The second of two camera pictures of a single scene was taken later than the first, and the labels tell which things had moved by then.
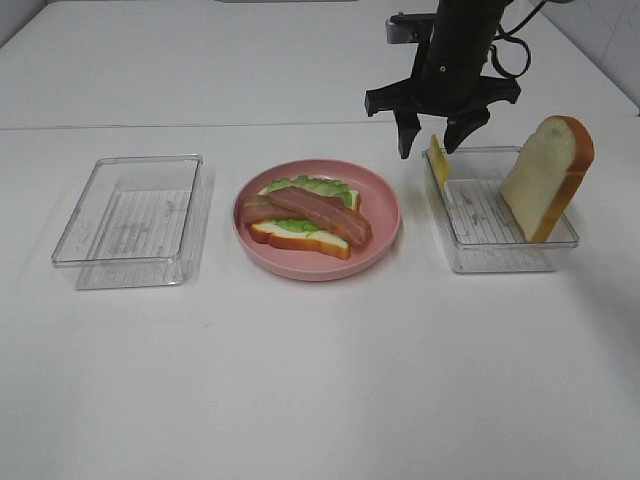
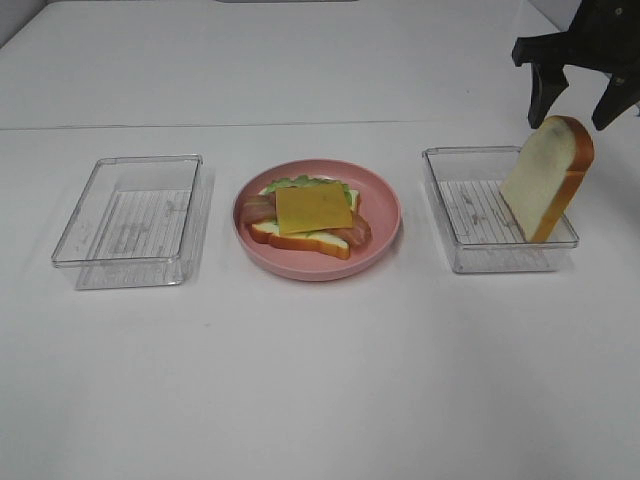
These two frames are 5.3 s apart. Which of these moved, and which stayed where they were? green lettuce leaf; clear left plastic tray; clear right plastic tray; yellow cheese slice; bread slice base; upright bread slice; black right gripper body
Moved: yellow cheese slice; black right gripper body
Stayed: clear right plastic tray; bread slice base; clear left plastic tray; green lettuce leaf; upright bread slice
